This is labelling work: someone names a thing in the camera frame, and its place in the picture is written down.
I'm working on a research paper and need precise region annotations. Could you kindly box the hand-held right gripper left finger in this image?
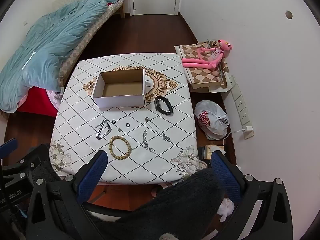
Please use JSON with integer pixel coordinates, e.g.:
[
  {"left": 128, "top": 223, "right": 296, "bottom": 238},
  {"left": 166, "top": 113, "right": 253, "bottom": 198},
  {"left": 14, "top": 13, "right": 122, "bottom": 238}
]
[{"left": 26, "top": 150, "right": 108, "bottom": 240}]

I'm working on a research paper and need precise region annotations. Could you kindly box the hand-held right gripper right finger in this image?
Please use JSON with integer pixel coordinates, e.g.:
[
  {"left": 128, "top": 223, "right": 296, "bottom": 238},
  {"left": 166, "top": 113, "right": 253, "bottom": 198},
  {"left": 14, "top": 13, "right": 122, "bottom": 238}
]
[{"left": 211, "top": 152, "right": 293, "bottom": 240}]

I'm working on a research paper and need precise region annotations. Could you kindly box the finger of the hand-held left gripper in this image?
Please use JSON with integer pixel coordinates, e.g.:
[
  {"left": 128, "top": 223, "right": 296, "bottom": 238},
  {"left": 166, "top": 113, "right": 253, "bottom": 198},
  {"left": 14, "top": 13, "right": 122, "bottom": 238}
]
[
  {"left": 0, "top": 144, "right": 52, "bottom": 189},
  {"left": 0, "top": 138, "right": 18, "bottom": 159}
]

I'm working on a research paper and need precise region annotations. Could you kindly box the wooden bead bracelet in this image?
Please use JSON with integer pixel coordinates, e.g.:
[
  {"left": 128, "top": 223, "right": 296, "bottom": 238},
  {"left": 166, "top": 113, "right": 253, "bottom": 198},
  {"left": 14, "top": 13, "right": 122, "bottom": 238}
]
[{"left": 108, "top": 135, "right": 132, "bottom": 160}]

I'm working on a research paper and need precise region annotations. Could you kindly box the thick silver chain bracelet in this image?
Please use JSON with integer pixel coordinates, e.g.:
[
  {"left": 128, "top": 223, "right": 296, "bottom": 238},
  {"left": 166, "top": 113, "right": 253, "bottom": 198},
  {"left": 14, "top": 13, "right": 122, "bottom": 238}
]
[{"left": 96, "top": 119, "right": 112, "bottom": 140}]

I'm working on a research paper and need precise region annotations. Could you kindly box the short silver chain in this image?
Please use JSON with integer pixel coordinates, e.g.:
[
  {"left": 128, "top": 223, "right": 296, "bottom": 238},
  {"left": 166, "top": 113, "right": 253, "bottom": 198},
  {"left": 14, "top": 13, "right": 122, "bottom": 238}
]
[{"left": 140, "top": 130, "right": 156, "bottom": 153}]

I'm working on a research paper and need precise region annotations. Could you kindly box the long silver necklace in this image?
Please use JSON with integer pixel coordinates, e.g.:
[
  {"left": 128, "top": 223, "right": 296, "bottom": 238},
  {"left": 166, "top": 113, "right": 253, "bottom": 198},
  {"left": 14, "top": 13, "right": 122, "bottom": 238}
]
[{"left": 145, "top": 116, "right": 172, "bottom": 142}]

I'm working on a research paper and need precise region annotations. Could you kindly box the cardboard box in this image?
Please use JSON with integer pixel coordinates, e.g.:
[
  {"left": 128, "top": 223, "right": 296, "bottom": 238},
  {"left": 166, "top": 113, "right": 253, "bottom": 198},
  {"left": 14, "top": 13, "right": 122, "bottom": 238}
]
[{"left": 92, "top": 69, "right": 146, "bottom": 108}]

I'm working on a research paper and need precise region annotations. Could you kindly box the black bracelet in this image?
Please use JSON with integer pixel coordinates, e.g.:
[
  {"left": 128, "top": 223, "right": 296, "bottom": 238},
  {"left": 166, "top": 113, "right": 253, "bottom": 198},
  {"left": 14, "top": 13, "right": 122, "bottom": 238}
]
[{"left": 154, "top": 96, "right": 174, "bottom": 117}]

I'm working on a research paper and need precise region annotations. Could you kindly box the crumpled white tissue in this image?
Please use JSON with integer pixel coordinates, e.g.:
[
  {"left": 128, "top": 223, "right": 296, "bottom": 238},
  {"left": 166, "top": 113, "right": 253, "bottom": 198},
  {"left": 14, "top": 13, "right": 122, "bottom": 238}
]
[{"left": 217, "top": 198, "right": 236, "bottom": 222}]

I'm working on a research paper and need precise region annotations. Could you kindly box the small yellow box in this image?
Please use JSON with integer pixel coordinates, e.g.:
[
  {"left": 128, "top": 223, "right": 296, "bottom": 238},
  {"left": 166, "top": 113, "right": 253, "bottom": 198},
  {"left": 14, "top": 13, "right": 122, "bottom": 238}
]
[{"left": 205, "top": 145, "right": 226, "bottom": 159}]

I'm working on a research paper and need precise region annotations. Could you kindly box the red bed sheet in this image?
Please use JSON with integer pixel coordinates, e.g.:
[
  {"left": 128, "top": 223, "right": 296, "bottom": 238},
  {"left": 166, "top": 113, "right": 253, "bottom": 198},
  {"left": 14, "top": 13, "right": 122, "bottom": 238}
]
[{"left": 17, "top": 87, "right": 60, "bottom": 118}]

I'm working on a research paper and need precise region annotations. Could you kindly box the white plastic bag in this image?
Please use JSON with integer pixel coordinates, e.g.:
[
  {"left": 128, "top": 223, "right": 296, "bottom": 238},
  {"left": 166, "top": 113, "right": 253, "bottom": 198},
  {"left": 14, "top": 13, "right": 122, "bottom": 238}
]
[{"left": 194, "top": 100, "right": 229, "bottom": 141}]

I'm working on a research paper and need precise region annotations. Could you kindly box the white diamond-pattern tablecloth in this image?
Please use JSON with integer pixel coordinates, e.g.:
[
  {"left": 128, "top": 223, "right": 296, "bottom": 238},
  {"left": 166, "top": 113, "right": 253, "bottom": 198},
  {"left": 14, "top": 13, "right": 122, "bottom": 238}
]
[{"left": 49, "top": 52, "right": 200, "bottom": 183}]

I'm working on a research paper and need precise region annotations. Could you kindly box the white power strip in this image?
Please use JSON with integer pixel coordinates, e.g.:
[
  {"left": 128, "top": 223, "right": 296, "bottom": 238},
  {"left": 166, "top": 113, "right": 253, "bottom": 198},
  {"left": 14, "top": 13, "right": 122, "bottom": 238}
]
[{"left": 228, "top": 74, "right": 255, "bottom": 140}]

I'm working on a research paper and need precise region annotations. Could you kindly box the brown checked mat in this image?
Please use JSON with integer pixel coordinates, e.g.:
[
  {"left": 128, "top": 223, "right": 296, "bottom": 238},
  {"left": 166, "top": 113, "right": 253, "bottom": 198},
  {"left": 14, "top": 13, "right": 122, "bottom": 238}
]
[{"left": 174, "top": 41, "right": 232, "bottom": 93}]

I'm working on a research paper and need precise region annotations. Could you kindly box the light blue duvet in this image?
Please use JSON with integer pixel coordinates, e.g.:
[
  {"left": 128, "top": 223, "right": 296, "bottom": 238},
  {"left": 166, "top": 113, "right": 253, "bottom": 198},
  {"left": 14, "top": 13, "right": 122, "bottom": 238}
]
[{"left": 0, "top": 0, "right": 125, "bottom": 113}]

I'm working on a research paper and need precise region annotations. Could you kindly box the pink plush toy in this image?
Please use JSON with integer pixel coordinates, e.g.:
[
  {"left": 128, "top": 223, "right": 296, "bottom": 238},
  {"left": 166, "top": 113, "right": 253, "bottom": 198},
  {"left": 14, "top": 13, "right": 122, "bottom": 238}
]
[{"left": 181, "top": 39, "right": 234, "bottom": 69}]

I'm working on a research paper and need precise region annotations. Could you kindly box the bed with checked mattress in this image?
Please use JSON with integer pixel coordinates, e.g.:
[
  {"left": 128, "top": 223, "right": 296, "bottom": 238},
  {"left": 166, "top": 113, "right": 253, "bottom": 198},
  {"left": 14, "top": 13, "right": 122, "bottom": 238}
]
[{"left": 0, "top": 0, "right": 129, "bottom": 118}]

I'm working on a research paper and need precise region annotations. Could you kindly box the white charger cable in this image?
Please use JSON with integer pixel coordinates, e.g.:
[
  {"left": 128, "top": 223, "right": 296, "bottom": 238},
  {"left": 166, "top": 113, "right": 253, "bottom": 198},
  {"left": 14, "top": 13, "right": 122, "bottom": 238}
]
[{"left": 222, "top": 129, "right": 245, "bottom": 153}]

